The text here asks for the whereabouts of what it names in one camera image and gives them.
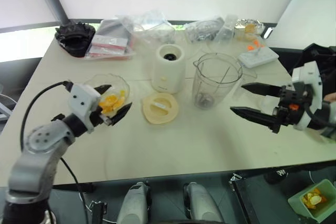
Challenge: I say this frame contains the clear blender jar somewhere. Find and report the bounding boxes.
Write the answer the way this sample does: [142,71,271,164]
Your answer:
[192,52,258,111]

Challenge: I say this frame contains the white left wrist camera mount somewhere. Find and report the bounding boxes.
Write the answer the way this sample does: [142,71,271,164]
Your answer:
[67,83,102,134]

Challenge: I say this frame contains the crumpled clear plastic bag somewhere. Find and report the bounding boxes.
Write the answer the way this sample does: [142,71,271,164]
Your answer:
[114,9,176,44]

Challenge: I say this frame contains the orange plugs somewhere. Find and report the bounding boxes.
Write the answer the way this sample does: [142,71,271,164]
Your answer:
[246,39,264,52]

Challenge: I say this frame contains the clear bag with cables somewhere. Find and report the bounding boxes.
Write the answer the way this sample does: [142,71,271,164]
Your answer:
[183,16,227,42]

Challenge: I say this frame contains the clear plastic cup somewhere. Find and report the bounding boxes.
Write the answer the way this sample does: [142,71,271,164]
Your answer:
[215,14,237,44]

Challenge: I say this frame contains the black object with white print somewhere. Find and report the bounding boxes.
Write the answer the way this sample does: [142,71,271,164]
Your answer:
[264,167,290,186]

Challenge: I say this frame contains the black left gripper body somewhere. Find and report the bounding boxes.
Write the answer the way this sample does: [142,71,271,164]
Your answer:
[89,104,113,128]

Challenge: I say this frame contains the silver foil tray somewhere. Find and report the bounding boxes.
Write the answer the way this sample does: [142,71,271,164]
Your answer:
[234,18,266,36]

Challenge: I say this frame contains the white power strip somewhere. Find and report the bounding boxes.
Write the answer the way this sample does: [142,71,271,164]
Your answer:
[238,46,280,69]

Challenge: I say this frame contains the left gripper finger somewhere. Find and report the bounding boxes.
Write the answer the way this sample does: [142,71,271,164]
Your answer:
[93,84,112,95]
[106,102,133,126]

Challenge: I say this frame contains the orange peels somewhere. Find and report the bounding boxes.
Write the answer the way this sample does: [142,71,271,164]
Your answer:
[301,187,329,209]

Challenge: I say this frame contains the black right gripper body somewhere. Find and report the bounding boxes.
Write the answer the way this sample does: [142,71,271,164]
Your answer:
[271,83,314,134]

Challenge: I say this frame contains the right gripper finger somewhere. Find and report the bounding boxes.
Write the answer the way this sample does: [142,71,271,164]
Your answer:
[240,82,284,98]
[229,106,277,131]

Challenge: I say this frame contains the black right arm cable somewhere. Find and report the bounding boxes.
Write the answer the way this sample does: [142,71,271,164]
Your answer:
[303,102,336,128]

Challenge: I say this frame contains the cream blender lid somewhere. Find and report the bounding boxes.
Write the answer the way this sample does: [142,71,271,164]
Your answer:
[142,92,180,125]

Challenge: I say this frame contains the cream blender base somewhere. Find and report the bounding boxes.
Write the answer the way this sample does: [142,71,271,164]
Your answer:
[151,44,187,94]

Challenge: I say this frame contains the grey rounded leg shell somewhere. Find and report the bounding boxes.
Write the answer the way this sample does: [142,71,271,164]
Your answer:
[183,182,224,224]
[116,181,152,224]

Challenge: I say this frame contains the red white packs bag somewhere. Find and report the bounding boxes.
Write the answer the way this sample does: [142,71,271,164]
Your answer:
[85,19,136,61]

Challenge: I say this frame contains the black metal bracket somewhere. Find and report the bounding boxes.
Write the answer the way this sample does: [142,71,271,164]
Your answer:
[90,200,109,224]

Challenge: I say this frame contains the orange fruit pieces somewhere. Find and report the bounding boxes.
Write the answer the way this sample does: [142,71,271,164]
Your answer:
[98,90,128,115]

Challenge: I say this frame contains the green plastic bin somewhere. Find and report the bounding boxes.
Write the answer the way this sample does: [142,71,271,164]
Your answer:
[287,178,336,222]

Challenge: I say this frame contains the black flat tray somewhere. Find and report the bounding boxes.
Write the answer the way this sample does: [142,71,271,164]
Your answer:
[230,173,308,224]

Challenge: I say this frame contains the clear glass bowl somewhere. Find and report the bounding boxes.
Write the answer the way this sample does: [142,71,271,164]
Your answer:
[83,73,131,120]

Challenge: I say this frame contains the crumpled black bag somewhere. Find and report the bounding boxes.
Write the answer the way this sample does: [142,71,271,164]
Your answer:
[55,22,96,58]

